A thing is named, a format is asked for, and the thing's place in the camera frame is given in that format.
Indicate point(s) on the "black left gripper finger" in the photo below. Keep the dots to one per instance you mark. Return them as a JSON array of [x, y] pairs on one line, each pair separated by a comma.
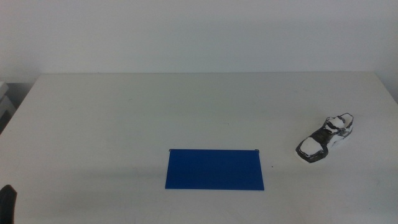
[[7, 205]]

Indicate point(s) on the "black and white shoe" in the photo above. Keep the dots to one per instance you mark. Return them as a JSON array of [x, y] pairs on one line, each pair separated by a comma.
[[323, 140]]

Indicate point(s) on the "blue rectangular mat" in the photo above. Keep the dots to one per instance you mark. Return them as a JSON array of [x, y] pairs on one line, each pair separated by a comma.
[[214, 169]]

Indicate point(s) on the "white shelf unit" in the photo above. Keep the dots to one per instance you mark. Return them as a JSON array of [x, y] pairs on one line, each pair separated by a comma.
[[3, 105]]

